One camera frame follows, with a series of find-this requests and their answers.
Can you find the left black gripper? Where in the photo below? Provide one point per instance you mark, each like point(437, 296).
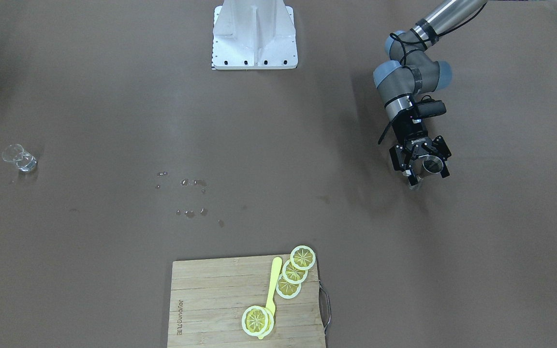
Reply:
point(410, 128)

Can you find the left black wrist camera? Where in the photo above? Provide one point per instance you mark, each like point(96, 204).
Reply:
point(429, 108)

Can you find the lemon slice middle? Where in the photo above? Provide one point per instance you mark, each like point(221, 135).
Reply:
point(292, 274)

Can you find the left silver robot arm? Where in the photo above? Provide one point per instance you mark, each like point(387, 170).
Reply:
point(405, 83)

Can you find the wooden cutting board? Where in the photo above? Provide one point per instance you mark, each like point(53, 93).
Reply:
point(208, 298)

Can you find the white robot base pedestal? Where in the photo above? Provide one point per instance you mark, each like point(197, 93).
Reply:
point(254, 35)

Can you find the clear glass measuring cup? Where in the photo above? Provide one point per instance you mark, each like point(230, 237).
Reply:
point(16, 154)

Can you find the lemon slice on spoon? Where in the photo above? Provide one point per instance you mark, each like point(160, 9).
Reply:
point(257, 321)

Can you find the lemon slice outer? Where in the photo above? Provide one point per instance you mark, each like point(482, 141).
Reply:
point(303, 257)

